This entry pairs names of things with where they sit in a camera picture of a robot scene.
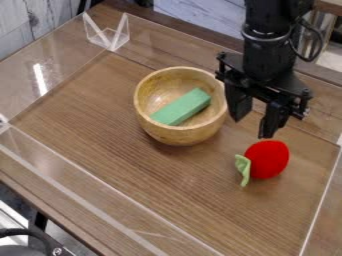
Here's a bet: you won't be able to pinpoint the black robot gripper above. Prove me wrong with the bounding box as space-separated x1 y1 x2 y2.
216 51 313 139

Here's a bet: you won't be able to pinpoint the red plush fruit green leaf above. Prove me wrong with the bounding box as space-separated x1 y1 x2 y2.
236 140 290 187

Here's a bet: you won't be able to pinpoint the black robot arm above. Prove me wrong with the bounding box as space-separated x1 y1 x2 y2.
216 0 321 138

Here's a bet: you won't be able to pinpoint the green rectangular block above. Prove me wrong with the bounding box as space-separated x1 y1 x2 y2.
150 88 212 126

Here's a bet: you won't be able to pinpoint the wooden bowl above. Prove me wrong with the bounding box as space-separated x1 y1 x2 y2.
134 66 228 146

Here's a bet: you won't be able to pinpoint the wooden table leg background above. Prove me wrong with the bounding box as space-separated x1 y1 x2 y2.
300 10 338 57

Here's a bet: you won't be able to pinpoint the clear acrylic tray walls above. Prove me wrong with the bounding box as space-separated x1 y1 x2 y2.
0 5 342 256

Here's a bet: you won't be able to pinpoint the clear acrylic corner bracket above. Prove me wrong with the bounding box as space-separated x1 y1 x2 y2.
82 13 130 52

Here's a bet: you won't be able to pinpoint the black table leg bracket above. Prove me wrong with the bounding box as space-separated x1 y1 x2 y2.
28 212 75 256

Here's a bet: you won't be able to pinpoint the black cable lower left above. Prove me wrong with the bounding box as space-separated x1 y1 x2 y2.
0 227 53 256

